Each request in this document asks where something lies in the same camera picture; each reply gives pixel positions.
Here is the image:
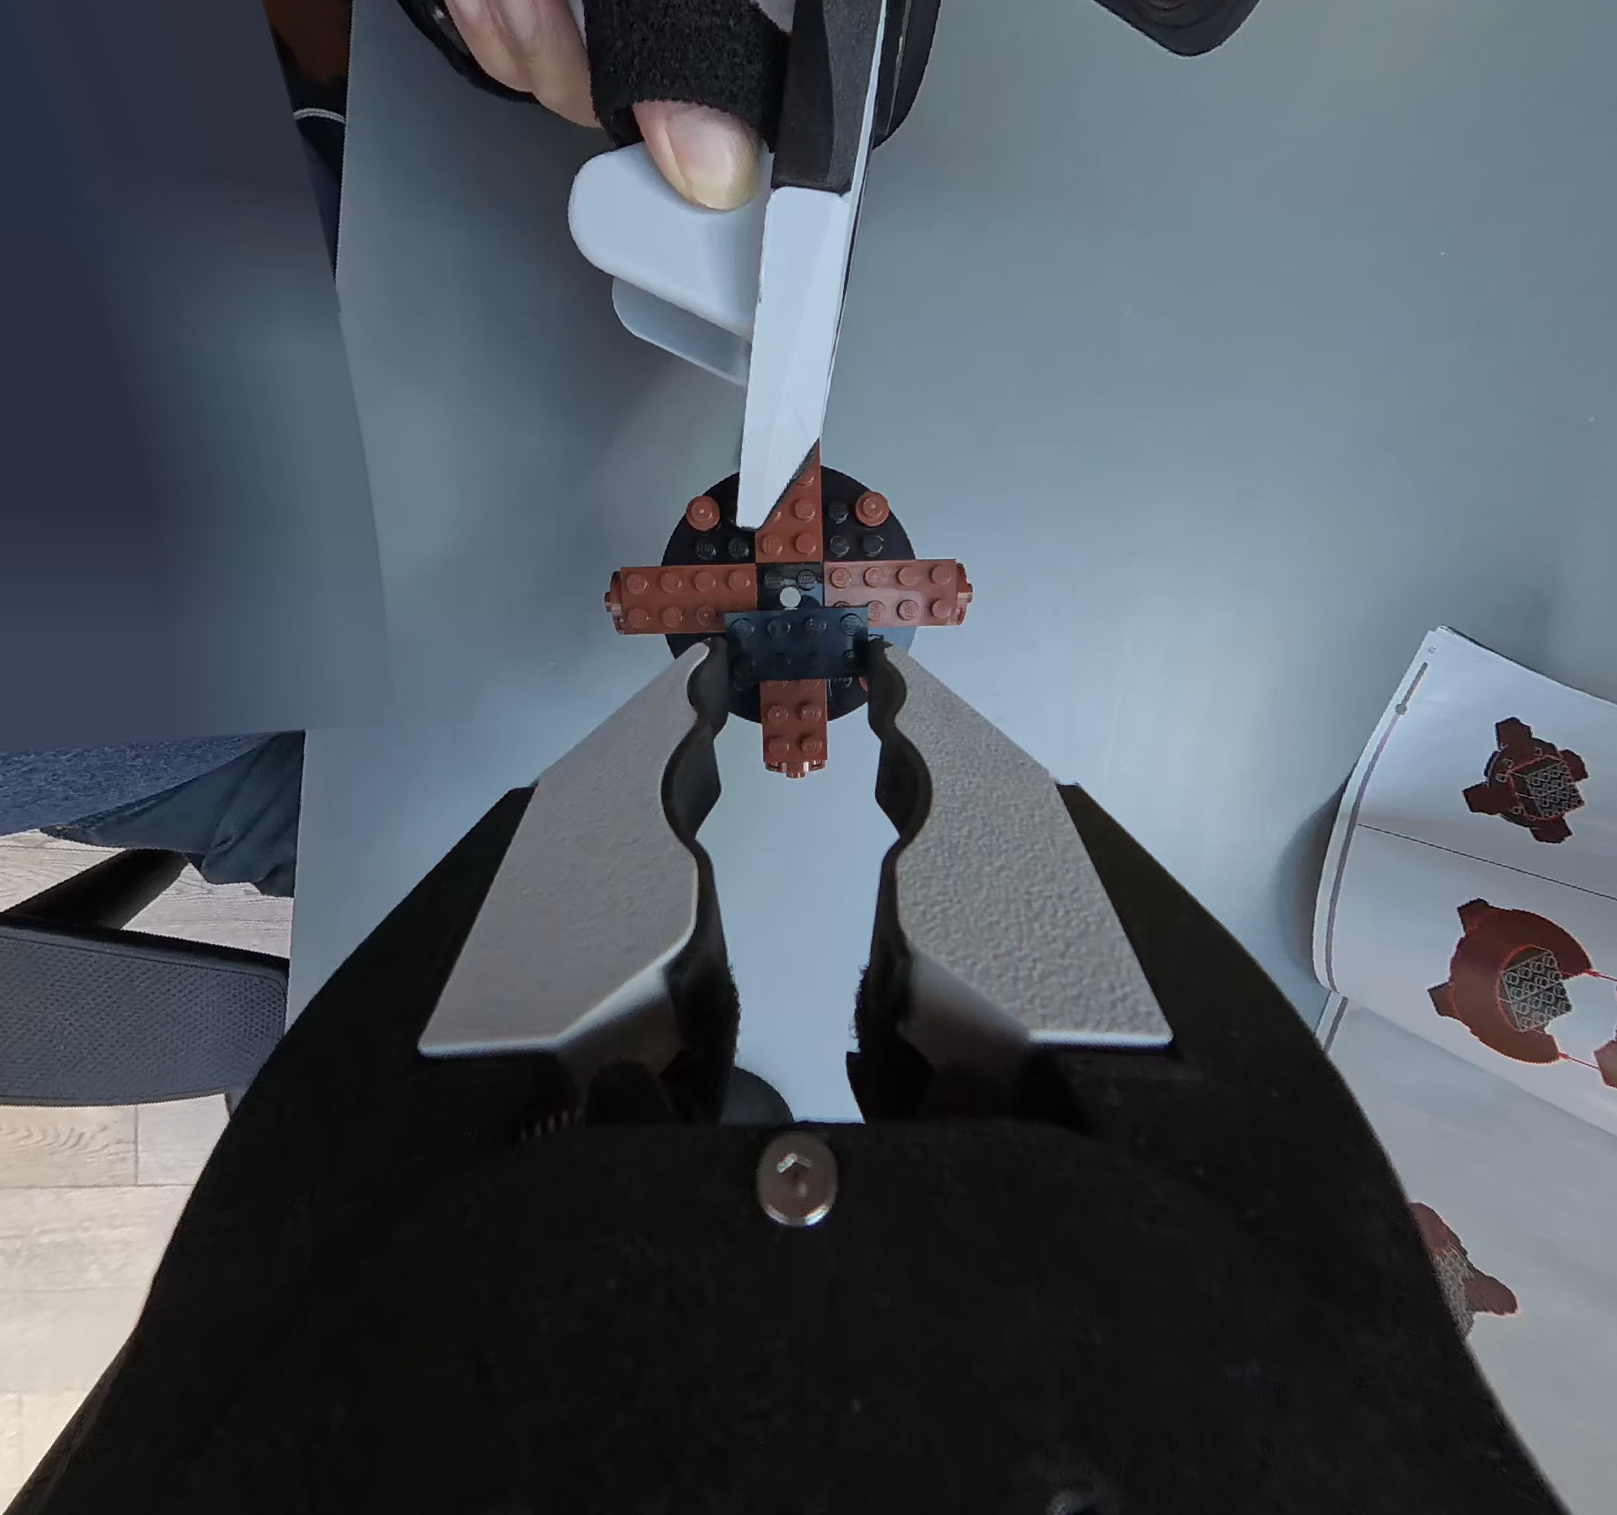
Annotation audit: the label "brick instruction booklet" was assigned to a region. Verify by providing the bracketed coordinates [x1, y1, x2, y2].
[1310, 625, 1617, 1515]

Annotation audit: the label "grey desk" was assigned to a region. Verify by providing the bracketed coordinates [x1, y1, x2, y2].
[282, 0, 1617, 1515]

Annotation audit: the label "black round cushion pad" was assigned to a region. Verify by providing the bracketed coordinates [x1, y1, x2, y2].
[0, 845, 294, 1108]

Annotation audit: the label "person's blue trousers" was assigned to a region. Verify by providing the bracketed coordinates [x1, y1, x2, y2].
[0, 733, 307, 901]

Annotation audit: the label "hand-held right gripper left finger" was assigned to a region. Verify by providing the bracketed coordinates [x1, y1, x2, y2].
[415, 642, 737, 1118]

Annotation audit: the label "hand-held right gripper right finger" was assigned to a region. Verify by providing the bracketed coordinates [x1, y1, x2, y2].
[848, 642, 1177, 1123]

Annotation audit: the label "brown and black brick assembly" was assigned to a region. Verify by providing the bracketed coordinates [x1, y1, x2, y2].
[602, 465, 976, 780]

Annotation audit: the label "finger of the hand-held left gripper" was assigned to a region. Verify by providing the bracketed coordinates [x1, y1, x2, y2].
[735, 184, 873, 534]

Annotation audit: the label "person's left hand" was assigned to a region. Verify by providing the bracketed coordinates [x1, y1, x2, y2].
[425, 0, 803, 214]

